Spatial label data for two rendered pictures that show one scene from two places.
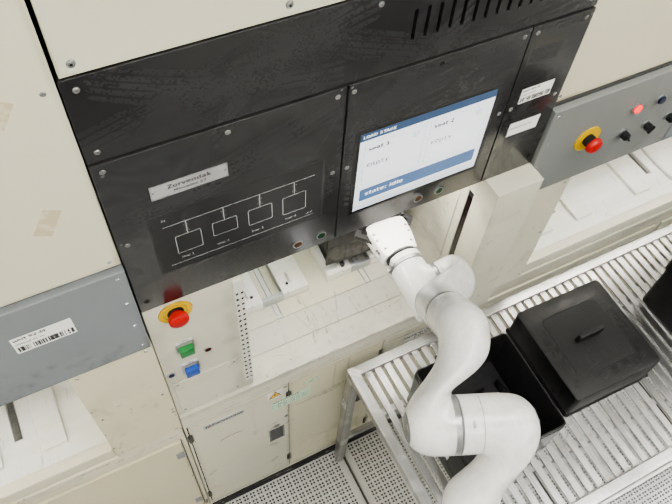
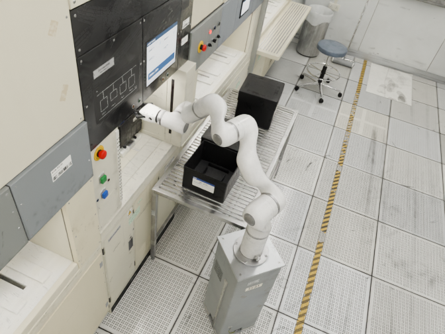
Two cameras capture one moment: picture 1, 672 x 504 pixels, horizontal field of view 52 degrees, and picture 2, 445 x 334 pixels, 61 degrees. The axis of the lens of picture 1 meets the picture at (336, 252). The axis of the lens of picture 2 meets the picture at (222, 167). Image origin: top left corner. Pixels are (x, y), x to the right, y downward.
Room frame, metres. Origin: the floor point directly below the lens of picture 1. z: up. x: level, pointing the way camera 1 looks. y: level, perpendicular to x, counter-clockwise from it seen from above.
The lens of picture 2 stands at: (-0.50, 0.70, 2.44)
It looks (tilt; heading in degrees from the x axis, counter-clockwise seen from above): 43 degrees down; 315
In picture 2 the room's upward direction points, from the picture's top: 11 degrees clockwise
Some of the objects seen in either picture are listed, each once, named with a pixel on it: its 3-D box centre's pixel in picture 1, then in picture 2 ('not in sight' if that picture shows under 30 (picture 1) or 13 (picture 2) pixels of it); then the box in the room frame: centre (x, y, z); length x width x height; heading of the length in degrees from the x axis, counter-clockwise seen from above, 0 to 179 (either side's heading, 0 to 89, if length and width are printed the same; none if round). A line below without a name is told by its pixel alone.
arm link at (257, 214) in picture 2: not in sight; (258, 218); (0.17, -0.27, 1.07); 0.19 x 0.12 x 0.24; 99
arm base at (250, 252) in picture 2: not in sight; (253, 240); (0.18, -0.30, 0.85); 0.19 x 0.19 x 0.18
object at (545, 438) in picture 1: (482, 410); (212, 170); (0.70, -0.41, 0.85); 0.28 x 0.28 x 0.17; 30
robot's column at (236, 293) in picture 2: not in sight; (238, 285); (0.18, -0.30, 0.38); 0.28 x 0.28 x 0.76; 76
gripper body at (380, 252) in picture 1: (392, 242); (151, 113); (0.95, -0.13, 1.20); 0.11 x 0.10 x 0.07; 28
